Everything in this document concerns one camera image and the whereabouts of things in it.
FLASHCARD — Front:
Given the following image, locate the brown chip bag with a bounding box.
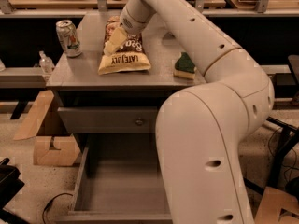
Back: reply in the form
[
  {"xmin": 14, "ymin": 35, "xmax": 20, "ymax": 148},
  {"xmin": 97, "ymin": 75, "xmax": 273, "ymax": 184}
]
[{"xmin": 98, "ymin": 16, "xmax": 151, "ymax": 75}]

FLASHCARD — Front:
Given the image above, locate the cardboard box left floor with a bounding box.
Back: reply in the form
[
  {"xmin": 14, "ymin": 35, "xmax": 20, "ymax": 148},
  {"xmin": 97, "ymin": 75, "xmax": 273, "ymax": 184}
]
[{"xmin": 33, "ymin": 136, "xmax": 80, "ymax": 166}]

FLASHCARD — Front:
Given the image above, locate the green soda can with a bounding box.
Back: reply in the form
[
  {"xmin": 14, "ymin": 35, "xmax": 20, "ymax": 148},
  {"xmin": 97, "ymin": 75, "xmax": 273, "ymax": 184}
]
[{"xmin": 56, "ymin": 20, "xmax": 81, "ymax": 58}]

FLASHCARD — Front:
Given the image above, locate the cardboard piece bottom right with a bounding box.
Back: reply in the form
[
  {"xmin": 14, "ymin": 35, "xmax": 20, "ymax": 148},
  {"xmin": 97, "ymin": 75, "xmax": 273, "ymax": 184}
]
[{"xmin": 254, "ymin": 187, "xmax": 299, "ymax": 224}]

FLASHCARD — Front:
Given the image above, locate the black cable on floor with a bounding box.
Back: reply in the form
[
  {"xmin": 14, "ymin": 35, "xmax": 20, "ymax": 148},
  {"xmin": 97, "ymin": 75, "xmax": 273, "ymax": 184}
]
[{"xmin": 41, "ymin": 192, "xmax": 74, "ymax": 224}]

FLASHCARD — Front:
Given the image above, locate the open grey lower drawer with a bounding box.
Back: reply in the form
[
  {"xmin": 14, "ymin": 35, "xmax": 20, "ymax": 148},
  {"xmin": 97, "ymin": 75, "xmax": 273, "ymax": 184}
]
[{"xmin": 57, "ymin": 133, "xmax": 172, "ymax": 224}]

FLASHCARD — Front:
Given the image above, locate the grey drawer cabinet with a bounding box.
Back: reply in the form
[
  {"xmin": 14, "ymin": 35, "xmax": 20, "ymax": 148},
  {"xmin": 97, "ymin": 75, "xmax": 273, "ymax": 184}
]
[{"xmin": 47, "ymin": 10, "xmax": 205, "ymax": 148}]

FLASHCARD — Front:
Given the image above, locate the wooden workbench shelf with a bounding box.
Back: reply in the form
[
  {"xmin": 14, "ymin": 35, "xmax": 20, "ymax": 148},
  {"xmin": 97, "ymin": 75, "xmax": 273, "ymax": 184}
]
[{"xmin": 0, "ymin": 0, "xmax": 299, "ymax": 17}]

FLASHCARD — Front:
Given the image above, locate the small clear plastic bottle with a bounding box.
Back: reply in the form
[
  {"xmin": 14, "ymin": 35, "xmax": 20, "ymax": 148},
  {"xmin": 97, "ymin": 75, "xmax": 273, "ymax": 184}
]
[{"xmin": 39, "ymin": 51, "xmax": 55, "ymax": 75}]

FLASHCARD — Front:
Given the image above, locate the flat cardboard piece left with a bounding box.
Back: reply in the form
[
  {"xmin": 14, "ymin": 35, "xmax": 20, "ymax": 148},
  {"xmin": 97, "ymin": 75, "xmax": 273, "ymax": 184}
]
[{"xmin": 14, "ymin": 90, "xmax": 54, "ymax": 140}]

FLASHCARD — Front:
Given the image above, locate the closed grey upper drawer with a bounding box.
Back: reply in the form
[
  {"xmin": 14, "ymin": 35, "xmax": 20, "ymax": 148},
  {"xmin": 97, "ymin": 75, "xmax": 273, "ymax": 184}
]
[{"xmin": 58, "ymin": 107, "xmax": 158, "ymax": 133}]

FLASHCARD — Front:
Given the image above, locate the black chair base right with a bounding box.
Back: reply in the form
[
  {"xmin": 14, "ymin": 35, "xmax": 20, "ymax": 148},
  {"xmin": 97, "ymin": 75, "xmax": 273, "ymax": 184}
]
[{"xmin": 254, "ymin": 117, "xmax": 299, "ymax": 188}]

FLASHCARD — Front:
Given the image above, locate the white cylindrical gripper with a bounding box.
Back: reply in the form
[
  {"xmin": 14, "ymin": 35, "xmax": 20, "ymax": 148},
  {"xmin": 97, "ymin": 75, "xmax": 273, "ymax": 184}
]
[{"xmin": 104, "ymin": 0, "xmax": 155, "ymax": 56}]

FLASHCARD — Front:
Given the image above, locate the black object bottom left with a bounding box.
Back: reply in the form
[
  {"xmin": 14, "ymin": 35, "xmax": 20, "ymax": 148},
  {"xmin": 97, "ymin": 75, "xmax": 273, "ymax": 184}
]
[{"xmin": 0, "ymin": 158, "xmax": 29, "ymax": 224}]

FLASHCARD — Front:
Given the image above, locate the green yellow sponge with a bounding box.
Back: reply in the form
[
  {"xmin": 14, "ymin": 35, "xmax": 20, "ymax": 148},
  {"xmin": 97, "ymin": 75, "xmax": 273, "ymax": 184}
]
[{"xmin": 174, "ymin": 52, "xmax": 196, "ymax": 79}]

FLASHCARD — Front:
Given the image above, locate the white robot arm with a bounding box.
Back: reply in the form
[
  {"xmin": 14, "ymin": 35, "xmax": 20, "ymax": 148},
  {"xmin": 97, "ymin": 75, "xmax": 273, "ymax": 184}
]
[{"xmin": 120, "ymin": 0, "xmax": 274, "ymax": 224}]

